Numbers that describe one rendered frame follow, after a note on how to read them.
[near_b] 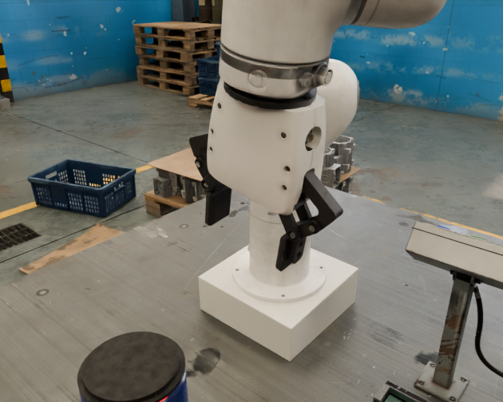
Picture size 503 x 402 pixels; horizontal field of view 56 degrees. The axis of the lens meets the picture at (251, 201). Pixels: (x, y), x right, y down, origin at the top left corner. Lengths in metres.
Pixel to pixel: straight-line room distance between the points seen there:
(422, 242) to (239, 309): 0.37
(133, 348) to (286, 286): 0.64
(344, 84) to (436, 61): 5.53
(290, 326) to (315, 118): 0.54
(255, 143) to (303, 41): 0.09
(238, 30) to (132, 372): 0.23
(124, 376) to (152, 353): 0.02
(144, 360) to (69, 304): 0.81
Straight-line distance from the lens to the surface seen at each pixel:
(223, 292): 0.93
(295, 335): 0.87
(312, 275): 0.95
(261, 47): 0.34
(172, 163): 3.12
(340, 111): 0.76
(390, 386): 0.70
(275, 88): 0.35
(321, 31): 0.35
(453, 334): 0.83
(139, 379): 0.28
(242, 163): 0.40
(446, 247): 0.75
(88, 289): 1.12
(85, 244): 2.98
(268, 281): 0.91
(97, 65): 7.75
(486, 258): 0.74
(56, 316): 1.07
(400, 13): 0.36
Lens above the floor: 1.41
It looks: 25 degrees down
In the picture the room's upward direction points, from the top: straight up
